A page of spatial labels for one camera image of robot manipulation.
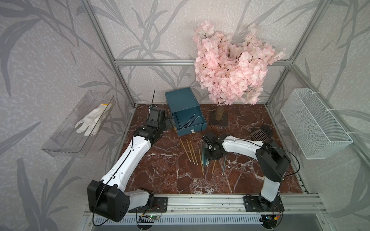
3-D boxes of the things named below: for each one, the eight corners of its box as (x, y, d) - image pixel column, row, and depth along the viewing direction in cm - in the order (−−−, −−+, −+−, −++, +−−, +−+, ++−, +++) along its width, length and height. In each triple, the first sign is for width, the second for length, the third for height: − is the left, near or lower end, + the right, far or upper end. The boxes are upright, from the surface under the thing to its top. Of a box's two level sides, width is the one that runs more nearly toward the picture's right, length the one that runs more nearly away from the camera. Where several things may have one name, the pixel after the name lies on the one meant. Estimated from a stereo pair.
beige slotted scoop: (252, 141, 100) (254, 138, 97) (249, 133, 105) (251, 129, 101) (265, 141, 100) (268, 138, 97) (262, 133, 105) (265, 129, 101)
